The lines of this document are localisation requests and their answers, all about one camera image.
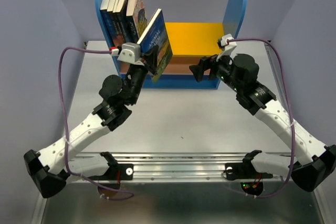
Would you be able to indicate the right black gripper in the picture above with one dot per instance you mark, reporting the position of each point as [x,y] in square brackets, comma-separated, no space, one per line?
[204,64]

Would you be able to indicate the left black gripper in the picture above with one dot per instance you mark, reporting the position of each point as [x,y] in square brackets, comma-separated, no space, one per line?
[149,59]

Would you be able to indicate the Animal Farm book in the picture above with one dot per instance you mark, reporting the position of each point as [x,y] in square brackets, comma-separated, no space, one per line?
[156,34]

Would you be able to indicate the A Tale of Two Cities book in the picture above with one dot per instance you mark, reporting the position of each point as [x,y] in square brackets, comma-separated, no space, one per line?
[110,9]

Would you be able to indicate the Little Women book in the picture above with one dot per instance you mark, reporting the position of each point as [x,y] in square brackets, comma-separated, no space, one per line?
[136,18]

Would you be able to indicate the Nineteen Eighty-Four book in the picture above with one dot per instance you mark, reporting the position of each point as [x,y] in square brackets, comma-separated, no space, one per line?
[129,30]

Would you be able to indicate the Jane Eyre book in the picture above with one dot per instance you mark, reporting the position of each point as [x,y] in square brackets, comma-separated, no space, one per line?
[108,21]

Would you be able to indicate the Three Days to See book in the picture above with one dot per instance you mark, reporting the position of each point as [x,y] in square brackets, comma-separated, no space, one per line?
[118,11]

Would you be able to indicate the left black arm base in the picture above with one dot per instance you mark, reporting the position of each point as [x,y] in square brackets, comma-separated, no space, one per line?
[116,173]

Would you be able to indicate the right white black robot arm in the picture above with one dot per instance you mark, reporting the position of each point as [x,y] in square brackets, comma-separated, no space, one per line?
[310,161]

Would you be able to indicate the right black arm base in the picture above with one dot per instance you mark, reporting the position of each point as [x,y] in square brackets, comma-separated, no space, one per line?
[234,171]

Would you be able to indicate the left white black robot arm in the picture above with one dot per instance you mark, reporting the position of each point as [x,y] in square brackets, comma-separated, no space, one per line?
[105,118]

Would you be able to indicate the blue and yellow bookshelf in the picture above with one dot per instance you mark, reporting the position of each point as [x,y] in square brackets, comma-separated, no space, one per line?
[191,41]

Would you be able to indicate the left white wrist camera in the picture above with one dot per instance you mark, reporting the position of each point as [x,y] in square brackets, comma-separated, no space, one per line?
[128,52]

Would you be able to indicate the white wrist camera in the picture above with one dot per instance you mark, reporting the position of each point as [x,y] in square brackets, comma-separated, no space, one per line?
[128,52]
[227,44]

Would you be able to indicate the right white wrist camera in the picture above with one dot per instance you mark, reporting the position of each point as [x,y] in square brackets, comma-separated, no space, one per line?
[227,44]

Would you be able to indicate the aluminium mounting rail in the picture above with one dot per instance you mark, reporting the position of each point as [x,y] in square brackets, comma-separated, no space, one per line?
[169,167]

